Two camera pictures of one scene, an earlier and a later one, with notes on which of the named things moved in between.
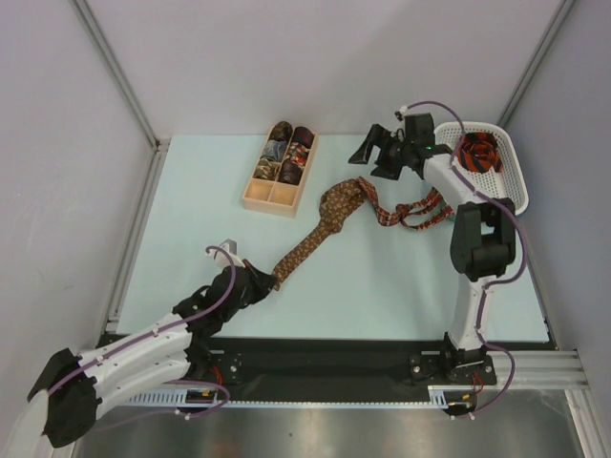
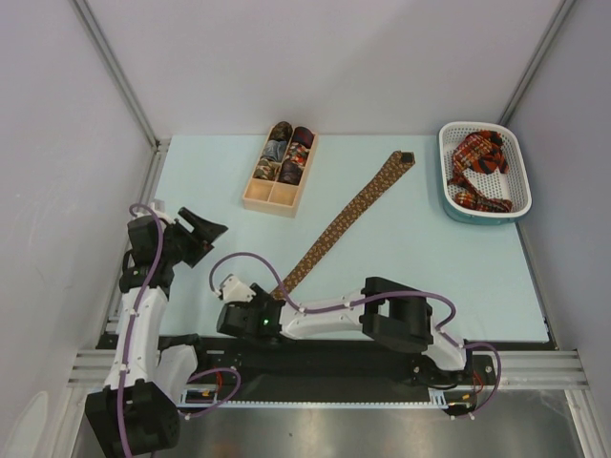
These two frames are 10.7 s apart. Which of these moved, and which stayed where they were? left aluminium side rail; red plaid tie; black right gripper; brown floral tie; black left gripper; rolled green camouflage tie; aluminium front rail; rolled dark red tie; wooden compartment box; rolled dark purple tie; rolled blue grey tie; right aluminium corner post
Moved: red plaid tie; brown floral tie; black left gripper; black right gripper
Stayed: right aluminium corner post; wooden compartment box; rolled dark red tie; left aluminium side rail; rolled green camouflage tie; rolled dark purple tie; aluminium front rail; rolled blue grey tie
